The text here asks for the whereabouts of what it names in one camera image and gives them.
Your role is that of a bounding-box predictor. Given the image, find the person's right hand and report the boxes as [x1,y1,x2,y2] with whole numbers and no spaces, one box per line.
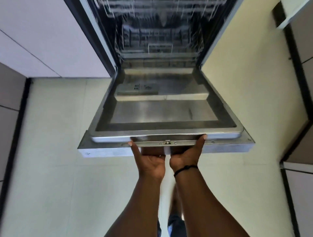
[169,134,208,173]

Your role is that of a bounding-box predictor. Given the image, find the person's left hand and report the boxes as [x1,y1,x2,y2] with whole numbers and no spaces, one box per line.
[128,141,167,181]

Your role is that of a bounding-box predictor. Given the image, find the silver dishwasher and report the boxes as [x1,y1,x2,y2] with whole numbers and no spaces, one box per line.
[64,0,256,159]

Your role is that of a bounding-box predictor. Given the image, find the wire dish rack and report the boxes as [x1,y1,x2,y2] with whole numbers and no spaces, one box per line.
[115,23,205,59]

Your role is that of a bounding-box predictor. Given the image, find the grey cutlery basket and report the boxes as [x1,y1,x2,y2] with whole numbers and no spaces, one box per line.
[122,24,191,49]

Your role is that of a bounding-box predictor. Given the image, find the person's left forearm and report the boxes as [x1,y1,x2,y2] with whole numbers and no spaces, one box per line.
[104,176,164,237]

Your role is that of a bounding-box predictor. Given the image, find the person's right forearm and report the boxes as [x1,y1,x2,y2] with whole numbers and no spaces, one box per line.
[174,168,250,237]

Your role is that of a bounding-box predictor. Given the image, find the person's right foot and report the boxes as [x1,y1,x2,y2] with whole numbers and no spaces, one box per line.
[169,184,183,216]

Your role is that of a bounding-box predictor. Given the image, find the person's blue trousers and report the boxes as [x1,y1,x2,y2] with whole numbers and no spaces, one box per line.
[156,212,186,237]

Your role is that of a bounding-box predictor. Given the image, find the black wristband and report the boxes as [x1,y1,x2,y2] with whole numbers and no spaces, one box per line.
[173,165,199,178]

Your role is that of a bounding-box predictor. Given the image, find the grey detergent dispenser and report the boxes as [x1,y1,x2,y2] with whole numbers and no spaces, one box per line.
[116,83,159,96]

